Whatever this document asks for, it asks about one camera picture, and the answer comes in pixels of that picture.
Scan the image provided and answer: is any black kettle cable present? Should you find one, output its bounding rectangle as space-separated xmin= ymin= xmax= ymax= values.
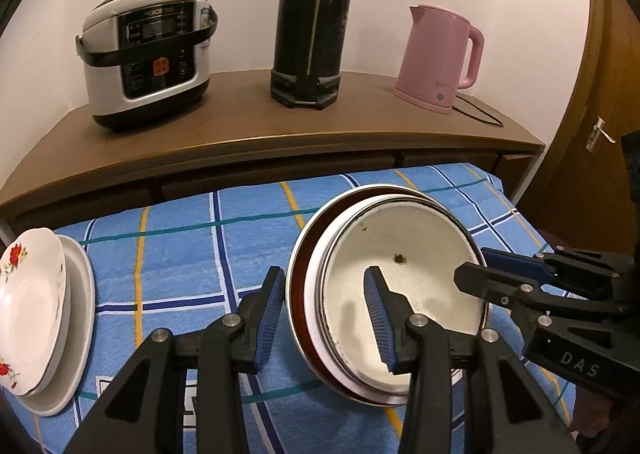
xmin=450 ymin=94 xmax=504 ymax=128

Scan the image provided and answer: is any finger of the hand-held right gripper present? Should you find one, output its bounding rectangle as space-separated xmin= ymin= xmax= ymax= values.
xmin=480 ymin=246 xmax=558 ymax=285
xmin=452 ymin=261 xmax=556 ymax=322

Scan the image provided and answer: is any grey round plate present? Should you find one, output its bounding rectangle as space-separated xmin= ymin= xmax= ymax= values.
xmin=15 ymin=234 xmax=96 ymax=417

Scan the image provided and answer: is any pink electric kettle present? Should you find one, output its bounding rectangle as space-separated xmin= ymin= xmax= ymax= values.
xmin=392 ymin=4 xmax=485 ymax=115

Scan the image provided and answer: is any red rose white plate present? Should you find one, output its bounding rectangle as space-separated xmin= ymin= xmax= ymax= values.
xmin=0 ymin=228 xmax=68 ymax=396

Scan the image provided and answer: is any metal door handle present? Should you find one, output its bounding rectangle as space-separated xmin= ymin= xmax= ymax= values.
xmin=587 ymin=116 xmax=616 ymax=152

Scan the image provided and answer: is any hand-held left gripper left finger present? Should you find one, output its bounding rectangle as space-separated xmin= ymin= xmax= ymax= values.
xmin=62 ymin=265 xmax=287 ymax=454

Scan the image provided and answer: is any stainless steel bowl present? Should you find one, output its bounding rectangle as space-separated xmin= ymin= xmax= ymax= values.
xmin=286 ymin=184 xmax=488 ymax=407

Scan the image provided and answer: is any blue checked tablecloth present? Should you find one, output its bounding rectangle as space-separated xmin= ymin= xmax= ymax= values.
xmin=10 ymin=163 xmax=576 ymax=454

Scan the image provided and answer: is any black thermos flask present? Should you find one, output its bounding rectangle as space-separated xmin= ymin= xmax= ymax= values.
xmin=270 ymin=0 xmax=358 ymax=110

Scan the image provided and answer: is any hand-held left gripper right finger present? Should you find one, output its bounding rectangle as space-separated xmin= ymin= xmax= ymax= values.
xmin=362 ymin=266 xmax=583 ymax=454

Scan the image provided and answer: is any white rice cooker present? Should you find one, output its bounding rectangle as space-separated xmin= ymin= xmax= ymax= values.
xmin=75 ymin=0 xmax=221 ymax=135

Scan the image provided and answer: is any wooden door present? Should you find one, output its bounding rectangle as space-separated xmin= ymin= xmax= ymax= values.
xmin=520 ymin=0 xmax=640 ymax=245

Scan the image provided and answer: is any wooden sideboard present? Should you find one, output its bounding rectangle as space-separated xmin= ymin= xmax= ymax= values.
xmin=0 ymin=70 xmax=547 ymax=239

